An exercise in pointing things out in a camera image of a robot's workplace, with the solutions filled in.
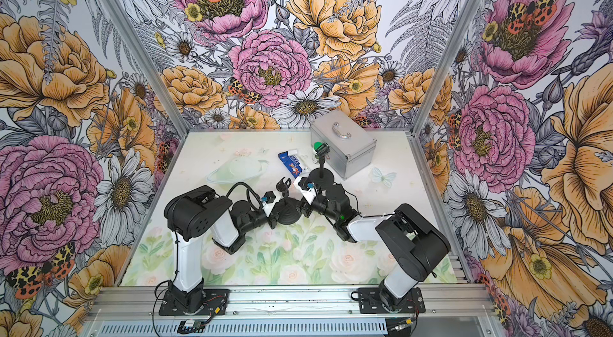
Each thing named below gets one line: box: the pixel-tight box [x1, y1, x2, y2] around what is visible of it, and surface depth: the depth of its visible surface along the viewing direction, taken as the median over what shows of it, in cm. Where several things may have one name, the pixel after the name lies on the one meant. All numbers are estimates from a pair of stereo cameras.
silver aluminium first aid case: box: [310, 109, 377, 180], surface depth 101 cm
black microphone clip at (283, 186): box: [276, 176, 293, 199], surface depth 81 cm
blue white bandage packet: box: [277, 149, 303, 179], surface depth 107 cm
